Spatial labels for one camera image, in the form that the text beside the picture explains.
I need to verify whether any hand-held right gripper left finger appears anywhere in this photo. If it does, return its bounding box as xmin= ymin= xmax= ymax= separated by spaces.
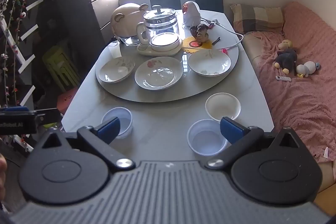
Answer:
xmin=34 ymin=117 xmax=135 ymax=172

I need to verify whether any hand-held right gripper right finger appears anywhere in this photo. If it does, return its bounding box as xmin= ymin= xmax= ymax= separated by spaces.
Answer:
xmin=205 ymin=116 xmax=302 ymax=170

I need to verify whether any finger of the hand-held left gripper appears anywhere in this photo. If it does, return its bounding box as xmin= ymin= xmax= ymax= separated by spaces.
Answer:
xmin=35 ymin=108 xmax=64 ymax=125

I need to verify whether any translucent plastic bowl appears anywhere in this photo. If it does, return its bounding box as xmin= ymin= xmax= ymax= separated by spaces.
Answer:
xmin=101 ymin=107 xmax=133 ymax=139
xmin=187 ymin=119 xmax=228 ymax=156

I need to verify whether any white ceramic bowl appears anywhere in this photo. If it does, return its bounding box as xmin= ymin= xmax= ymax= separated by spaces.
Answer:
xmin=205 ymin=92 xmax=241 ymax=122

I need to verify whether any white plate grey leaf print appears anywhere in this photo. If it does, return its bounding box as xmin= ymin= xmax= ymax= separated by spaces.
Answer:
xmin=98 ymin=57 xmax=135 ymax=83

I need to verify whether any white plate copper rim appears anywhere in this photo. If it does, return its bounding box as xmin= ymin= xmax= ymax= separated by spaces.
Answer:
xmin=188 ymin=49 xmax=232 ymax=77

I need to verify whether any white plate pink flower print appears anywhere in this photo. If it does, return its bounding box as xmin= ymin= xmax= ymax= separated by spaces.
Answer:
xmin=134 ymin=56 xmax=184 ymax=90

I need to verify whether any person's left hand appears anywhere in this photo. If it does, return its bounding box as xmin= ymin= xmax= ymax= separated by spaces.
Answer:
xmin=0 ymin=154 xmax=7 ymax=198

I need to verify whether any red stool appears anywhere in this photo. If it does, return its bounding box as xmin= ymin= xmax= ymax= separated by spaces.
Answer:
xmin=56 ymin=90 xmax=78 ymax=113

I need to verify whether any green plastic stool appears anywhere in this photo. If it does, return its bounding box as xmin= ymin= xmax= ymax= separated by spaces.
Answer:
xmin=42 ymin=46 xmax=80 ymax=92

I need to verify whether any grey round turntable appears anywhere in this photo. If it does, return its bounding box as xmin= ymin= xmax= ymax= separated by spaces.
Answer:
xmin=95 ymin=10 xmax=240 ymax=103

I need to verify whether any pink blanket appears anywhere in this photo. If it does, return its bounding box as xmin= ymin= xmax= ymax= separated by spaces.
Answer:
xmin=243 ymin=1 xmax=336 ymax=161

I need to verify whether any translucent plastic cup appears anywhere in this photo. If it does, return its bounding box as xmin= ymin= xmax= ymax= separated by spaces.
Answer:
xmin=108 ymin=42 xmax=122 ymax=59

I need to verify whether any beige sofa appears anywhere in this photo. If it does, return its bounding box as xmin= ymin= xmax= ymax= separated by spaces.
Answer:
xmin=241 ymin=32 xmax=336 ymax=210

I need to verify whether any yellow scalloped mat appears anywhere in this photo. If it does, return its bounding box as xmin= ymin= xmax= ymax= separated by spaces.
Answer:
xmin=181 ymin=36 xmax=213 ymax=51

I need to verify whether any grey plush toy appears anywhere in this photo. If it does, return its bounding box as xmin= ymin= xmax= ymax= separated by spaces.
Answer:
xmin=274 ymin=49 xmax=298 ymax=75

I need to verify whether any cream kettle base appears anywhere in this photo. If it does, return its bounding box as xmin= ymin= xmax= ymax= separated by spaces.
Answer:
xmin=136 ymin=32 xmax=183 ymax=57

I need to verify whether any white plush duck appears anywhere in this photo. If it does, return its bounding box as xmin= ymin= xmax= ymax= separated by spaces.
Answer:
xmin=296 ymin=61 xmax=321 ymax=78

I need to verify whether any brown figurine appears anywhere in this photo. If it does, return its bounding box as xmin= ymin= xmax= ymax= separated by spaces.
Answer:
xmin=196 ymin=24 xmax=210 ymax=42

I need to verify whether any yellow plush toy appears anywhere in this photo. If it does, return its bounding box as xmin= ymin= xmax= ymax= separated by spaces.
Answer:
xmin=278 ymin=39 xmax=293 ymax=51

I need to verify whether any white ladder shelf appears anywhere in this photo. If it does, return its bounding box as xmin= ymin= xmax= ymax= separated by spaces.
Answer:
xmin=0 ymin=0 xmax=51 ymax=151

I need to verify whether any beige bear-shaped cooker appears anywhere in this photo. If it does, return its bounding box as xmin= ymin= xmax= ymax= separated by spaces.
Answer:
xmin=110 ymin=3 xmax=149 ymax=44

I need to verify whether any checked pillow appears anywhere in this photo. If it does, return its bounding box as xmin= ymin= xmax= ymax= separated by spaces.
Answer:
xmin=230 ymin=4 xmax=285 ymax=34

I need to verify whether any refrigerator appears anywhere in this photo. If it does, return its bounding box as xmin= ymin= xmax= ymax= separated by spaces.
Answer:
xmin=75 ymin=0 xmax=120 ymax=56

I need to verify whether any glass kettle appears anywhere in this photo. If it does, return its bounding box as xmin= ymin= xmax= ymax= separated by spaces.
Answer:
xmin=136 ymin=5 xmax=180 ymax=45

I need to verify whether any white rounded appliance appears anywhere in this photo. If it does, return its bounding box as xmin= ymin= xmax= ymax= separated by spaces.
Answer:
xmin=182 ymin=1 xmax=202 ymax=28

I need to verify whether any white power cable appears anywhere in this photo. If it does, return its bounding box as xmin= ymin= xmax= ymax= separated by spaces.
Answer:
xmin=201 ymin=18 xmax=244 ymax=52

